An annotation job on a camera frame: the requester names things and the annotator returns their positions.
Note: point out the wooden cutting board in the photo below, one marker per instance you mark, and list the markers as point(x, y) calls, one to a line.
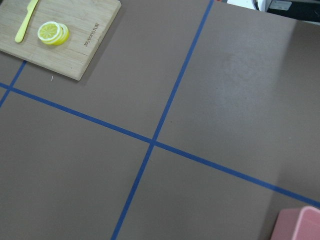
point(87, 20)

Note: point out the yellow lemon slices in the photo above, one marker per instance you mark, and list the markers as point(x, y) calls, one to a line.
point(53, 33)

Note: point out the yellow plastic knife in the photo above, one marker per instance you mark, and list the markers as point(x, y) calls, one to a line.
point(24, 25)

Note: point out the pink plastic bin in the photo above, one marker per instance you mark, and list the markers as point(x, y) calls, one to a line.
point(297, 224)

